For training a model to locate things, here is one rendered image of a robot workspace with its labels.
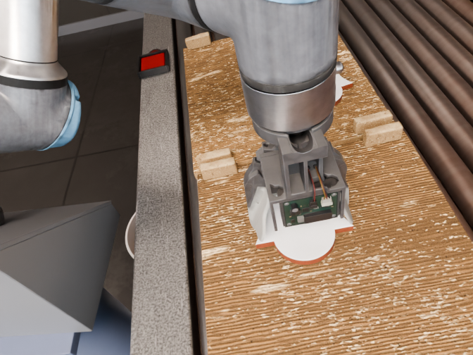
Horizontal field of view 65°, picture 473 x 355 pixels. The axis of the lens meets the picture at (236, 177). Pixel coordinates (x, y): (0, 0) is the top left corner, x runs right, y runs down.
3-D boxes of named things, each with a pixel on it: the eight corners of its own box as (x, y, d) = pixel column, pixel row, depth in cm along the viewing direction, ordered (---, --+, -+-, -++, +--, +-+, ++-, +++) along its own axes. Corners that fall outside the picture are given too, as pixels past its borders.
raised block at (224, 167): (203, 181, 61) (199, 170, 59) (203, 173, 62) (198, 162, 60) (238, 174, 61) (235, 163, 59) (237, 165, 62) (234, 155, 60)
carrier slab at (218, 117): (196, 179, 64) (193, 173, 63) (184, 54, 90) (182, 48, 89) (397, 133, 62) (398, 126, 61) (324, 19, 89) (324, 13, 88)
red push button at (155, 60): (142, 76, 89) (140, 71, 87) (143, 63, 92) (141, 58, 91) (166, 70, 88) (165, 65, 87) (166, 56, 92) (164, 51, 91)
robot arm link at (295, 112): (234, 48, 31) (329, 27, 31) (243, 91, 35) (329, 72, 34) (246, 104, 26) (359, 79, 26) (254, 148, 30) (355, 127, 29)
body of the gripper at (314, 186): (272, 235, 38) (256, 157, 29) (260, 172, 44) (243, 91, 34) (346, 220, 38) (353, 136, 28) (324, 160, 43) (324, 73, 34)
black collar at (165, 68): (139, 79, 88) (136, 72, 87) (140, 61, 93) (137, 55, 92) (169, 71, 88) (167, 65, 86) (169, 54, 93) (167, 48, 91)
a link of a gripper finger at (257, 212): (240, 260, 45) (265, 216, 38) (234, 220, 49) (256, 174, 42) (264, 260, 46) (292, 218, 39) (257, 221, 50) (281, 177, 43)
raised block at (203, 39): (188, 51, 88) (184, 40, 86) (187, 47, 89) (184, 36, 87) (212, 45, 88) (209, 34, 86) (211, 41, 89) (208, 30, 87)
